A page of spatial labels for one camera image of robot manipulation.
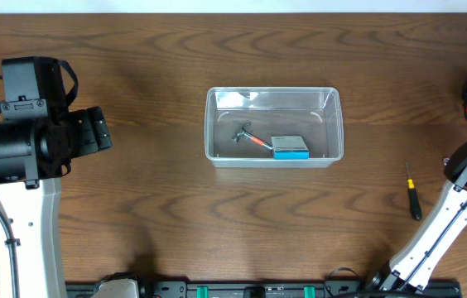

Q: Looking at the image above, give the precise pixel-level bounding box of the black yellow screwdriver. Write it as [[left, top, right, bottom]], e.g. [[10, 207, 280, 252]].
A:
[[404, 160, 422, 221]]

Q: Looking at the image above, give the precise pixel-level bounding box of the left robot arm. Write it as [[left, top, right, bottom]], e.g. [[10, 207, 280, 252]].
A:
[[0, 56, 113, 297]]

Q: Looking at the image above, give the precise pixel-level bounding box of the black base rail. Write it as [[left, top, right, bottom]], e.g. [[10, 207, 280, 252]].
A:
[[65, 280, 463, 298]]

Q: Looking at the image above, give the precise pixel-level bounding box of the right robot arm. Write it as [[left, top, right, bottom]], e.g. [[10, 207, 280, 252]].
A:
[[367, 142, 467, 297]]

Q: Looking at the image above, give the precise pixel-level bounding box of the clear plastic container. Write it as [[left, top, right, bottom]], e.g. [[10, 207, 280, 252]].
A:
[[204, 87, 344, 168]]

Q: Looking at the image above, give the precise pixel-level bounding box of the blue white cardboard box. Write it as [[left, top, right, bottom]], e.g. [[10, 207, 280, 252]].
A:
[[272, 136, 310, 160]]

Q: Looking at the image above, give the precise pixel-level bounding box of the small claw hammer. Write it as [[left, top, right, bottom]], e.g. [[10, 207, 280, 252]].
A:
[[232, 122, 273, 151]]

